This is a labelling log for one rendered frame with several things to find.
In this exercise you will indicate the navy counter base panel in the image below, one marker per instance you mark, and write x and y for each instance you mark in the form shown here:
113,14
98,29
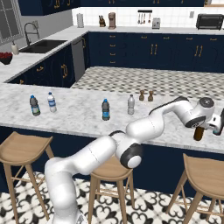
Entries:
157,166

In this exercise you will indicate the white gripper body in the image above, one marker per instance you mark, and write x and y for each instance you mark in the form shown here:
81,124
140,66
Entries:
221,121

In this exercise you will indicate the brown coffee machine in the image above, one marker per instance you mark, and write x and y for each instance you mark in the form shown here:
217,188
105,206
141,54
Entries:
112,21

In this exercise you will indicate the navy base cupboards with drawers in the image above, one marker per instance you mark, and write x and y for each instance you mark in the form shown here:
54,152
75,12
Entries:
163,51

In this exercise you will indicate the navy sink base cupboards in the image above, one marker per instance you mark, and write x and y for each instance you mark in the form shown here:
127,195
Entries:
49,70

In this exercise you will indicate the dark bowl of red fruit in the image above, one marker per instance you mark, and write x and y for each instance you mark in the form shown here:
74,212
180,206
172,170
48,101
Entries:
5,57

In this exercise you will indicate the wooden bar stool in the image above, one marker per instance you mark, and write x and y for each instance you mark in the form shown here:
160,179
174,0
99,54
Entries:
23,148
112,173
204,175

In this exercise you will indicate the clear grey plastic bottle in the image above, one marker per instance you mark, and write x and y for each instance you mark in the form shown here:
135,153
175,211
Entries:
131,105

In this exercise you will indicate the dark metal tap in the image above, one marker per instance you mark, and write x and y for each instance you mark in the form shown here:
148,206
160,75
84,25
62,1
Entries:
28,32

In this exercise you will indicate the window with grey frame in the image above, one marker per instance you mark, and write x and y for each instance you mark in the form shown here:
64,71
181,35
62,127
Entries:
10,20

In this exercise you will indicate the white paper towel roll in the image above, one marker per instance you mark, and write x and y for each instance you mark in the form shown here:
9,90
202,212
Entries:
80,20

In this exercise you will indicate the dark bottle with blue cap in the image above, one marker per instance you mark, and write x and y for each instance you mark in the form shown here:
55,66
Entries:
34,106
106,110

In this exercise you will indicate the grey dishwasher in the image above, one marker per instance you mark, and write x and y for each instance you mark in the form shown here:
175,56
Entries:
78,57

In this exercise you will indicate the wooden pepper shaker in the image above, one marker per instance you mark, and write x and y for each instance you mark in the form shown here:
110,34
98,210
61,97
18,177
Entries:
150,96

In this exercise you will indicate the brown glass bottle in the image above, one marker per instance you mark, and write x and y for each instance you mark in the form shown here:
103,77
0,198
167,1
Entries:
199,133

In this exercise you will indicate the black sink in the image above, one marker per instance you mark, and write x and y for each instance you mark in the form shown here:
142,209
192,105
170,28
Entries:
43,46

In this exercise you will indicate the white bottle with blue label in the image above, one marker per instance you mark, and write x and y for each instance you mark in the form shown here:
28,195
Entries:
52,102

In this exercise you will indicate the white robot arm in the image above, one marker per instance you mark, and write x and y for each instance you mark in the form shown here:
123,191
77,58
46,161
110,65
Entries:
96,151

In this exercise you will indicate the brown knife block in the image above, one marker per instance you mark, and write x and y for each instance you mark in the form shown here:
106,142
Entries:
102,22

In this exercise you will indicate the wooden salt shaker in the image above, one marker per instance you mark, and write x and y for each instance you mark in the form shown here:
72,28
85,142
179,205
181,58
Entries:
141,95

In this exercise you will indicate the grey wall socket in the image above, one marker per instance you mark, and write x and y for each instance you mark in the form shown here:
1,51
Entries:
191,14

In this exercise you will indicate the silver toaster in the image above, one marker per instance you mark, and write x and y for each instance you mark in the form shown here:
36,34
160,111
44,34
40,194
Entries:
156,23

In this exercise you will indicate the rail with hanging utensils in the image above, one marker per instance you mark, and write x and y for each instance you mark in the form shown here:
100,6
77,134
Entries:
144,16

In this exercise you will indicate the black toaster oven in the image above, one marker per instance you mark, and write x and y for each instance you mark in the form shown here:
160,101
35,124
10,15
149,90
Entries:
209,21

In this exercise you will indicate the white soap dispenser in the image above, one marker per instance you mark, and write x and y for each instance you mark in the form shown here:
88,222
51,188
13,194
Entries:
15,49

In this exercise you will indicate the navy wall cupboards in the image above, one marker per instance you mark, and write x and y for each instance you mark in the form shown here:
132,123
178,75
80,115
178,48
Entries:
43,6

